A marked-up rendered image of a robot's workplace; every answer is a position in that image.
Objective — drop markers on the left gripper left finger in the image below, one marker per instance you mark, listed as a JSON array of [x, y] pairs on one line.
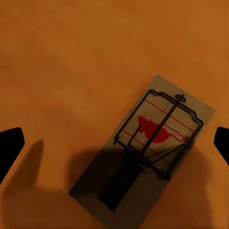
[[11, 143]]

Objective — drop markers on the cabinet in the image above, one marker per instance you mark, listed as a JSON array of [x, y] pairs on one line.
[[70, 72]]

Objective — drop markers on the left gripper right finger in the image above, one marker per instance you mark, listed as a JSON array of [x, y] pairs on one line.
[[221, 141]]

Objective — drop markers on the mousetrap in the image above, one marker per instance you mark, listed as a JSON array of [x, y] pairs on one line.
[[128, 175]]

